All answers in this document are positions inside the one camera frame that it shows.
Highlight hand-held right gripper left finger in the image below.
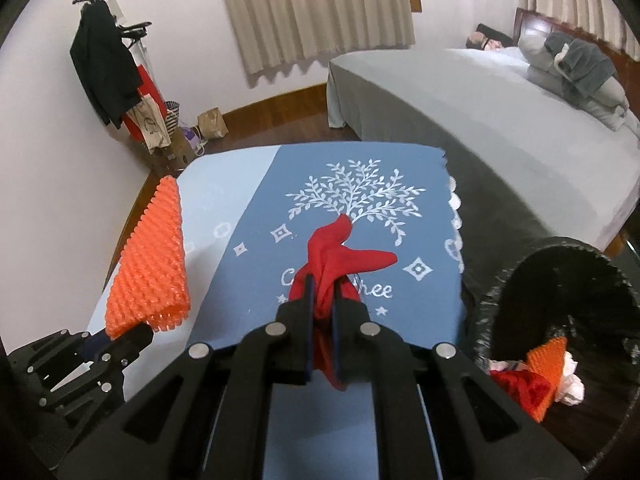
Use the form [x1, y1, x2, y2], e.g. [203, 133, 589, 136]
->
[57, 274, 317, 480]

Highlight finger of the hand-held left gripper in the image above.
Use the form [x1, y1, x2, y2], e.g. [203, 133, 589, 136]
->
[102, 323, 154, 364]
[82, 331, 109, 359]

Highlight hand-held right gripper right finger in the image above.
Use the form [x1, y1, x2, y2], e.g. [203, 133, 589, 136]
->
[330, 280, 585, 480]

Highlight red cloth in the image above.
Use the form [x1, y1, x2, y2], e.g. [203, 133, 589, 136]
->
[289, 214, 399, 392]

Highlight black trash bin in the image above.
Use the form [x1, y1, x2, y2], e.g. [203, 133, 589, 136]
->
[470, 236, 640, 472]

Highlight blue tree print cloth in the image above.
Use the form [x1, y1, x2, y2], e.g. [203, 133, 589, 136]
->
[206, 143, 469, 357]

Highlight light blue table cover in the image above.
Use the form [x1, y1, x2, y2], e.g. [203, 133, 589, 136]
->
[86, 147, 453, 480]

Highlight cardboard box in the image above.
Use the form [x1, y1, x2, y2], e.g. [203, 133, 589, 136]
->
[149, 127, 197, 172]

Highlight red mesh bag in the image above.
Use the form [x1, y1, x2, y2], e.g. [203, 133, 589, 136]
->
[490, 370, 553, 412]

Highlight brown paper bag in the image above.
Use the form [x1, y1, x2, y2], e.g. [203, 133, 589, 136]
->
[197, 108, 230, 140]

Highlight beige tote bag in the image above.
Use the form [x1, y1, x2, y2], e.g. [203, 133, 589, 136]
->
[131, 95, 172, 154]

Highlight striped bag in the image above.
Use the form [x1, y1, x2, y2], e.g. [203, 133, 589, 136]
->
[162, 101, 181, 137]

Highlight bed with grey sheet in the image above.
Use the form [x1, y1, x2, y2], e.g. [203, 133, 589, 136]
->
[326, 47, 640, 257]

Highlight dark coat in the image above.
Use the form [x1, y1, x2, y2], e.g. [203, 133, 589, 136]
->
[69, 1, 144, 129]

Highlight wide beige curtain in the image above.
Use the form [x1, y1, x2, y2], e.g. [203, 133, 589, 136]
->
[212, 0, 417, 79]

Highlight soft toy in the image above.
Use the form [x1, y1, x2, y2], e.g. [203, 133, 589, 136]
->
[467, 23, 516, 54]

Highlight grey pillows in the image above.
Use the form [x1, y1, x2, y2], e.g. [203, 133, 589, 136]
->
[517, 32, 632, 132]

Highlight dark grey blanket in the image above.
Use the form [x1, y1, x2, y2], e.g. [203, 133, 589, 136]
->
[544, 32, 619, 99]

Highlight wooden headboard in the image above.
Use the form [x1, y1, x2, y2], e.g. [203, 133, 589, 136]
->
[515, 7, 640, 62]

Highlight narrow beige curtain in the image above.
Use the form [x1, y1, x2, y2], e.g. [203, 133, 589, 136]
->
[515, 0, 640, 59]

